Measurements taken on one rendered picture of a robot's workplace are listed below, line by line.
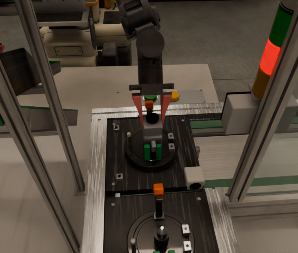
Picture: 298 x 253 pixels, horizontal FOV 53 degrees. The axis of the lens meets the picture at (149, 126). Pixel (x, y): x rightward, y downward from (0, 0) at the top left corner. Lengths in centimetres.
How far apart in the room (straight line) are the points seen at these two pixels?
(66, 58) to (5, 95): 108
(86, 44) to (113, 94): 35
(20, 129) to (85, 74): 84
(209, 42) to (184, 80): 193
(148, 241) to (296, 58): 44
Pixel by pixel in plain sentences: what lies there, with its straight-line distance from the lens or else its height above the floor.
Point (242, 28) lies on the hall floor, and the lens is 344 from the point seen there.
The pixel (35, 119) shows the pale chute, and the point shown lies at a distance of 62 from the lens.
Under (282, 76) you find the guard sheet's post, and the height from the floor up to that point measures 133.
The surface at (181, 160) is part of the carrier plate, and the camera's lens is 79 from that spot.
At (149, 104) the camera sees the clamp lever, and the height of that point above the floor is 107.
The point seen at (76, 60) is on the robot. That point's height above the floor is 80.
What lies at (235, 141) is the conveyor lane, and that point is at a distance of 93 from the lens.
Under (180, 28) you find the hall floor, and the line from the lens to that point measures 331.
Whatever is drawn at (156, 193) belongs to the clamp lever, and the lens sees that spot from 62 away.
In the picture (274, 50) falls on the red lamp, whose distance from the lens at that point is 49.
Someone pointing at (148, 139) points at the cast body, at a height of 105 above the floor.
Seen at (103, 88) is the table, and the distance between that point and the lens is 117.
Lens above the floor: 160
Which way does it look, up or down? 47 degrees down
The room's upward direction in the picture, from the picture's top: straight up
